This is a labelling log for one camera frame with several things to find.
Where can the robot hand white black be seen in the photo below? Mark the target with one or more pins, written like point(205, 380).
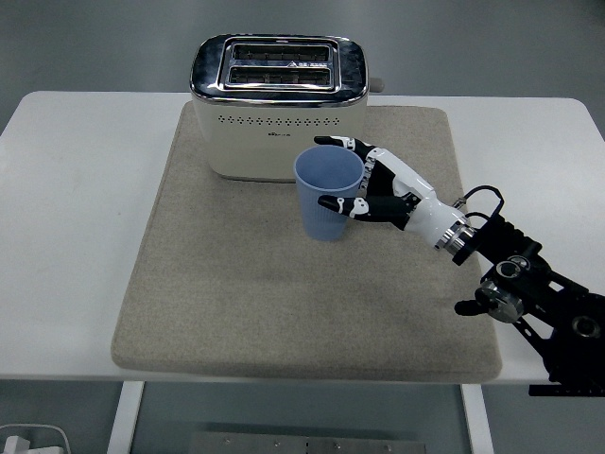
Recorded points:
point(425, 213)

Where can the blue plastic cup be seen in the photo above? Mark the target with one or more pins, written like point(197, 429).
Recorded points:
point(321, 217)

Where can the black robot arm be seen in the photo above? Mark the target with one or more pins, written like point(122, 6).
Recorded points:
point(562, 302)

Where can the white chrome two-slot toaster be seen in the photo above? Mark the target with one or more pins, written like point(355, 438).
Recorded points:
point(264, 146)

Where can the beige felt table mat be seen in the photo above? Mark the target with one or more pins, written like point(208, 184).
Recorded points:
point(264, 293)

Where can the white table leg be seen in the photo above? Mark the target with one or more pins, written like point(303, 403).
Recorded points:
point(477, 421)
point(125, 416)

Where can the black table control panel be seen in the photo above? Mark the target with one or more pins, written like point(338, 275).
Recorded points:
point(576, 392)

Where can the white plug adapter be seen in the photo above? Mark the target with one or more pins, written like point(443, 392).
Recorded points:
point(14, 445)

